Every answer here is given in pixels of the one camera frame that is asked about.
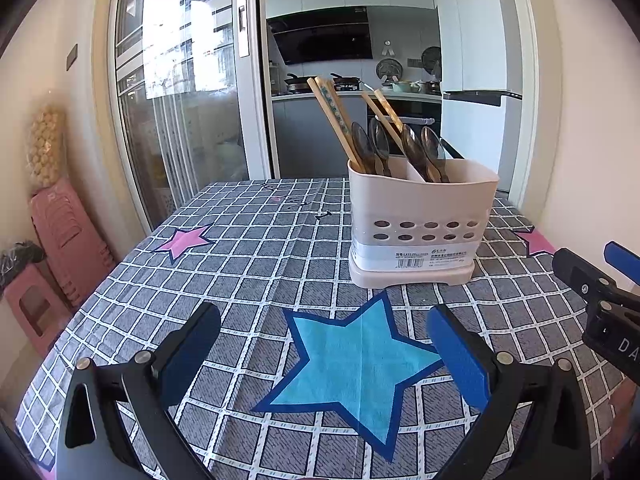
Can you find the grey kitchen base cabinet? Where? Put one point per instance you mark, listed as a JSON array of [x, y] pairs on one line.
[[305, 135]]

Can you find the black range hood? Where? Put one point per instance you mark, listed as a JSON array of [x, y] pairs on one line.
[[325, 40]]

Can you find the yellow patterned bamboo chopstick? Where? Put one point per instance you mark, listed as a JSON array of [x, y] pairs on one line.
[[375, 112], [389, 109]]

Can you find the grey checkered star tablecloth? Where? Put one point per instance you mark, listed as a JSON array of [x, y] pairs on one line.
[[250, 260]]

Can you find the pale green bowl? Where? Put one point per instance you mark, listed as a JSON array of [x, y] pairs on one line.
[[400, 87]]

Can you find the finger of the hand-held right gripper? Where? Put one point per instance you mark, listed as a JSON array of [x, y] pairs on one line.
[[625, 260], [575, 272]]

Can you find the black built-in oven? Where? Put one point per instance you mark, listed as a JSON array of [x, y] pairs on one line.
[[417, 107]]

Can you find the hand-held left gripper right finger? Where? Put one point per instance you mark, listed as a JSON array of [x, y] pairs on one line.
[[460, 355]]

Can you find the dark wall switch plate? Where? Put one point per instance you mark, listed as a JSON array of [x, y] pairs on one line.
[[72, 57]]

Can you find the steel cooking pot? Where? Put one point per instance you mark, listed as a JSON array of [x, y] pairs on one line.
[[433, 87]]

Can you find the bag of yellow balls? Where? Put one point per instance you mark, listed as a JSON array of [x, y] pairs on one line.
[[47, 150]]

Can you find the blue patterned bamboo chopstick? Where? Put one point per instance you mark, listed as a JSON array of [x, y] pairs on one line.
[[337, 110], [315, 87]]

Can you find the black plastic bag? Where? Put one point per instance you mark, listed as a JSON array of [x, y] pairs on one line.
[[20, 260]]

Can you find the white refrigerator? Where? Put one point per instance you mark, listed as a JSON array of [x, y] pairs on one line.
[[475, 35]]

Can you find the black wok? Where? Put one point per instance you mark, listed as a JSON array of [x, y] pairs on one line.
[[297, 85]]

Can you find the stack of pink stools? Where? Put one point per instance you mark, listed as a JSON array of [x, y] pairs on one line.
[[65, 230]]

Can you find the person's right forearm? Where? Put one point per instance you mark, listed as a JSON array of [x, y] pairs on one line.
[[627, 425]]

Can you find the black frying pan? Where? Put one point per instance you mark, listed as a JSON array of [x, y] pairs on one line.
[[347, 81]]

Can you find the single pink plastic stool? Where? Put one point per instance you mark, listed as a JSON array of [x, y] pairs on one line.
[[35, 310]]

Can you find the sliding glass door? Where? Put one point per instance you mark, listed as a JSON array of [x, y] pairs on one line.
[[190, 135]]

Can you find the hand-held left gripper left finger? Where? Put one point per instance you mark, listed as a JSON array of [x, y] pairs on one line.
[[192, 355]]

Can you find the beige plastic utensil holder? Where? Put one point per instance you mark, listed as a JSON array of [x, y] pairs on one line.
[[415, 260]]

